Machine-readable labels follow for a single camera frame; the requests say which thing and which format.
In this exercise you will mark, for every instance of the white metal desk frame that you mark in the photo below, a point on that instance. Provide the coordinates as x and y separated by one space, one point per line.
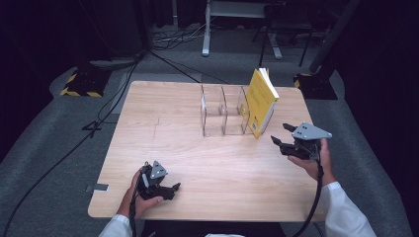
206 33

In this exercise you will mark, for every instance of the black chair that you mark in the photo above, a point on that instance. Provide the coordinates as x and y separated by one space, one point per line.
286 23

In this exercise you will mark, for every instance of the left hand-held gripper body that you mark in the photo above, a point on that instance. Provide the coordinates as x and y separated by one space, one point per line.
151 187

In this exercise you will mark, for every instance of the person's left hand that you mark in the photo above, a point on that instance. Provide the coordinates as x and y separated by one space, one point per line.
130 200

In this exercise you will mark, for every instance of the person's right hand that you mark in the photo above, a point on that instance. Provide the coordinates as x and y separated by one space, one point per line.
321 168

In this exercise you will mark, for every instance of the grey tape strip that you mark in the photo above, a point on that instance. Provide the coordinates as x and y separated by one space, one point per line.
100 187

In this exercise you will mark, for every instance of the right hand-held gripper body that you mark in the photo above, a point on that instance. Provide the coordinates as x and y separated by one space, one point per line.
306 148

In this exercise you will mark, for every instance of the yellow black striped stand base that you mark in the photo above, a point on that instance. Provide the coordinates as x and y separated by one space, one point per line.
84 82
316 87

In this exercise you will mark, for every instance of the yellow book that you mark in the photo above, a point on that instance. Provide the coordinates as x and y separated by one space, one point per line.
260 102

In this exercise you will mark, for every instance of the grey slanted metal pole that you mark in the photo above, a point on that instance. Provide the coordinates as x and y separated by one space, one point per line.
332 36

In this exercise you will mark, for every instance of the clear acrylic divided organizer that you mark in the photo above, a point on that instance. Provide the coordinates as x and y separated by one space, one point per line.
217 121

